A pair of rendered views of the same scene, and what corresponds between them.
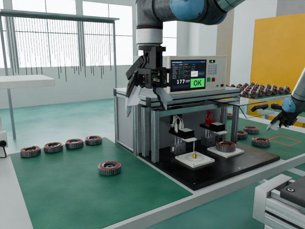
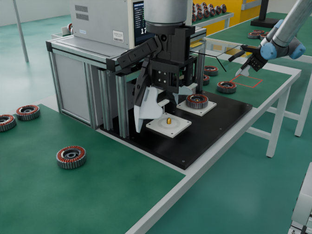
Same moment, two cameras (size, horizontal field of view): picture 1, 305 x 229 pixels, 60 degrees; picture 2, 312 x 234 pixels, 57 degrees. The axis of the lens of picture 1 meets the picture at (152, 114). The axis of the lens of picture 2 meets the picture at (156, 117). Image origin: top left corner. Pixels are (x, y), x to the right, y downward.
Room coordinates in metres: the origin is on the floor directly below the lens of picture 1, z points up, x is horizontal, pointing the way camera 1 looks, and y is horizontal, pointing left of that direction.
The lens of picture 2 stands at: (0.27, 0.19, 1.46)
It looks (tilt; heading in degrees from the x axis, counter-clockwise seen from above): 29 degrees down; 341
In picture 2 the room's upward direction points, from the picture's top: straight up
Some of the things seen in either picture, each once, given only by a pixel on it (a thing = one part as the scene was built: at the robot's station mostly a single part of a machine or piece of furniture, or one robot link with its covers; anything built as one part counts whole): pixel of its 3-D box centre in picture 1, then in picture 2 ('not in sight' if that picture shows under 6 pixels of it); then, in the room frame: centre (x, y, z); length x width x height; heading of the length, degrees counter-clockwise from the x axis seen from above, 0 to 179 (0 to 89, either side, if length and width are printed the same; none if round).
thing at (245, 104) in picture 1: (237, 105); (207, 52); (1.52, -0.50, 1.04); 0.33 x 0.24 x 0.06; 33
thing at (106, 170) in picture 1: (109, 167); (71, 156); (1.24, 0.22, 0.77); 0.11 x 0.11 x 0.04
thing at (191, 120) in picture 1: (182, 120); (143, 74); (1.62, -0.19, 0.92); 0.66 x 0.01 x 0.30; 123
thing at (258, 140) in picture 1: (260, 141); (226, 87); (1.64, -0.71, 0.77); 0.11 x 0.11 x 0.04
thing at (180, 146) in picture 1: (178, 147); not in sight; (1.46, -0.15, 0.80); 0.08 x 0.05 x 0.06; 123
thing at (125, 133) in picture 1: (126, 124); (74, 89); (1.56, 0.16, 0.91); 0.28 x 0.03 x 0.32; 33
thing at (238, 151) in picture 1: (225, 150); (196, 105); (1.47, -0.43, 0.78); 0.15 x 0.15 x 0.01; 33
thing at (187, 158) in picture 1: (194, 158); (168, 124); (1.34, -0.23, 0.78); 0.15 x 0.15 x 0.01; 33
